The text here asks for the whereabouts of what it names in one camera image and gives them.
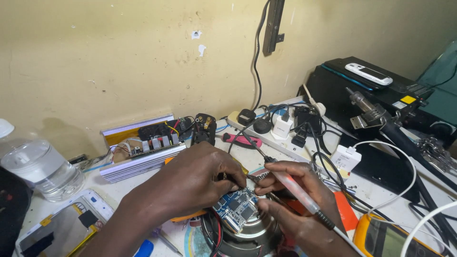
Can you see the orange card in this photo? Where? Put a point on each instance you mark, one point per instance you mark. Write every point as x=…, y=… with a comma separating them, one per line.
x=344, y=212

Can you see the black hot-air gun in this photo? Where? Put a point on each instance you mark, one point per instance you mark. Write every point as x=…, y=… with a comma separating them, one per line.
x=396, y=134

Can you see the yellow multimeter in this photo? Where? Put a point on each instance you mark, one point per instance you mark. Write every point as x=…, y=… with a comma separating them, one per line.
x=385, y=239

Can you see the person's right hand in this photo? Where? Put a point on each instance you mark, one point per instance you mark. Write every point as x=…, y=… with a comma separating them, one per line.
x=307, y=217

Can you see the black power adapter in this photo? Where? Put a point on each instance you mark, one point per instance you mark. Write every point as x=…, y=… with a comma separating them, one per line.
x=303, y=125

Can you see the clear plastic water bottle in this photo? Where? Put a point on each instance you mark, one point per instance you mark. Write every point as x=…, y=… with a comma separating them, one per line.
x=43, y=171

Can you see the white power strip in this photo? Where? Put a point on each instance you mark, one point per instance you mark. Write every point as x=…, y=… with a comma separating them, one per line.
x=285, y=144

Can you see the large white USB charger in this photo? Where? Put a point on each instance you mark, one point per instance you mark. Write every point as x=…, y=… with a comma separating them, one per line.
x=345, y=159

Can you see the person's left hand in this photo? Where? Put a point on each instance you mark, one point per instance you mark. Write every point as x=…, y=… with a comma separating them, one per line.
x=192, y=178

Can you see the round metal speaker magnet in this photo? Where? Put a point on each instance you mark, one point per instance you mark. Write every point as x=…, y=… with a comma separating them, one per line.
x=250, y=239

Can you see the small white USB charger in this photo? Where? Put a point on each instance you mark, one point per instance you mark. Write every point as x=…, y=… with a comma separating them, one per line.
x=282, y=126

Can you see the white mobile phone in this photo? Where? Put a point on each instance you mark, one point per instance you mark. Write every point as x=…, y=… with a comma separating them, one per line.
x=369, y=74

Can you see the round black adapter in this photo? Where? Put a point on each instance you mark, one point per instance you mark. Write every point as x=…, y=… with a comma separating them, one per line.
x=262, y=126

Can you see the aluminium-cased inverter circuit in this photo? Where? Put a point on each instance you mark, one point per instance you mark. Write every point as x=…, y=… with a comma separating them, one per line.
x=142, y=150

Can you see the black square plug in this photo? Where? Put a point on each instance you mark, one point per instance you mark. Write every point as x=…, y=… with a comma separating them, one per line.
x=246, y=117

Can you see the flat black box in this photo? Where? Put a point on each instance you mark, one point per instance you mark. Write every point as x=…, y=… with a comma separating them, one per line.
x=382, y=167

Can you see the blue plastic tool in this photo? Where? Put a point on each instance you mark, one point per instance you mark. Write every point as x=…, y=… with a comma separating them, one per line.
x=144, y=248

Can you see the white bottle cap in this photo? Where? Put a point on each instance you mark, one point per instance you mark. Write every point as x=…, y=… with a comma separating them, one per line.
x=4, y=127

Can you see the black wall bracket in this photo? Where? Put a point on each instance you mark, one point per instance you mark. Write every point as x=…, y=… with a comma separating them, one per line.
x=273, y=25

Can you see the opened white tablet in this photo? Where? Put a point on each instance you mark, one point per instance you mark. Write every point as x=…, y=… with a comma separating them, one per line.
x=60, y=225

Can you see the black fan module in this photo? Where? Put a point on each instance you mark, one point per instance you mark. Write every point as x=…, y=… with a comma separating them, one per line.
x=204, y=130

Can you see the blue circuit board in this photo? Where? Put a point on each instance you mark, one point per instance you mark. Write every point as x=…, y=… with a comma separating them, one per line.
x=235, y=210

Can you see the person's left fingers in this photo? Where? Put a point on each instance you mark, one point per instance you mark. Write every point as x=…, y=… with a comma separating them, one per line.
x=232, y=178

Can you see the black tablet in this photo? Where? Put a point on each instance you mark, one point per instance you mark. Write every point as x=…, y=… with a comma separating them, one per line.
x=342, y=73

